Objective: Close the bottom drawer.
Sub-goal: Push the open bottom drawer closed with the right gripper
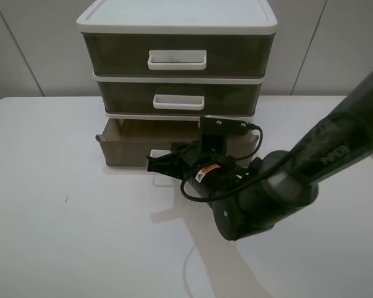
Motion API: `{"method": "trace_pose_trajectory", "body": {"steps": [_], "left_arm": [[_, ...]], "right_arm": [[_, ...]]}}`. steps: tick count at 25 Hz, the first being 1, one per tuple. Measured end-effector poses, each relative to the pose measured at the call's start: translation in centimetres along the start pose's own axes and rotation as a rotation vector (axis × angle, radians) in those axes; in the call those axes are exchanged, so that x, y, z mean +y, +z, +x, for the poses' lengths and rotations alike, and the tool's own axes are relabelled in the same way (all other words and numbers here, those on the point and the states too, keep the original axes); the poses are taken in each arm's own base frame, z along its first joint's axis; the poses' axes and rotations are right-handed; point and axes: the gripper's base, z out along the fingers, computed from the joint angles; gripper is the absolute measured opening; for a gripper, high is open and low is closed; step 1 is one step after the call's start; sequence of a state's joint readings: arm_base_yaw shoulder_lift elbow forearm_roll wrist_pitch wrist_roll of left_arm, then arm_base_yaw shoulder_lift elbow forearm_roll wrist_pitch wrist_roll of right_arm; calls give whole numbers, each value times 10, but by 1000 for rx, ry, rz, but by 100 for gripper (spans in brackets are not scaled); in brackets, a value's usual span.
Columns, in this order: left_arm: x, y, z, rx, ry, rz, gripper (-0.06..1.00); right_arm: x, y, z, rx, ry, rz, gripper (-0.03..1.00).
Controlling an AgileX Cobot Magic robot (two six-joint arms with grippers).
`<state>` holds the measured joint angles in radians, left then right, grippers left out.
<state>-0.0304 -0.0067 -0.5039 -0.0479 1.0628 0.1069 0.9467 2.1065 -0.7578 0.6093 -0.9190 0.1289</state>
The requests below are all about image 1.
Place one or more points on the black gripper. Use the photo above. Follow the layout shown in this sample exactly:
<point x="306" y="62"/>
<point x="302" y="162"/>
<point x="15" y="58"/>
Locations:
<point x="206" y="170"/>

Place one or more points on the smoky brown drawer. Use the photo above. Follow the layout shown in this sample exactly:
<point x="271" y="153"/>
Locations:
<point x="228" y="56"/>
<point x="179" y="99"/>
<point x="128" y="142"/>

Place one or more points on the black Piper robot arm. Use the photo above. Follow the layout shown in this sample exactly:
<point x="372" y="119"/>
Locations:
<point x="251" y="200"/>

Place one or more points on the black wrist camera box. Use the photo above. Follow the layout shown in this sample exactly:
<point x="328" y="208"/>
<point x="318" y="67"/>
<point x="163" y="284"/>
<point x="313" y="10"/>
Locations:
<point x="213" y="128"/>

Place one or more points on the white plastic drawer cabinet frame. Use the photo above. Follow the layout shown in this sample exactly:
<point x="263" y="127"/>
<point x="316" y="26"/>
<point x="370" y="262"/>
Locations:
<point x="177" y="18"/>

